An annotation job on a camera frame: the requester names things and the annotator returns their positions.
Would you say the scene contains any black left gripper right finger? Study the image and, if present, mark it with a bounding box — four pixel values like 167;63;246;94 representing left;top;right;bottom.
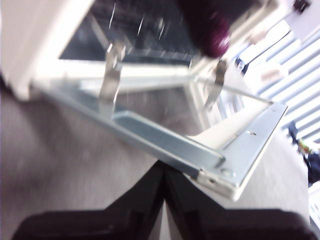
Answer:
164;167;317;240

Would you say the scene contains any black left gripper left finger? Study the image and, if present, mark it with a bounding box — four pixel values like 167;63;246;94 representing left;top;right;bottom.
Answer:
11;161;166;240

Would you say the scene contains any glass oven door with handle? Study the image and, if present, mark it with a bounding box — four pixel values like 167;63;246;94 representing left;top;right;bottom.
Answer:
31;44;289;203

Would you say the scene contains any purple eggplant green stem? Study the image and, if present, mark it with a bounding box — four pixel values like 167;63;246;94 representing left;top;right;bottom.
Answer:
174;0;254;58

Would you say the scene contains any white ribbed robot stand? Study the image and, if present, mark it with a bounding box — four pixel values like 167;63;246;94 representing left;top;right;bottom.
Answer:
232;18;320;144

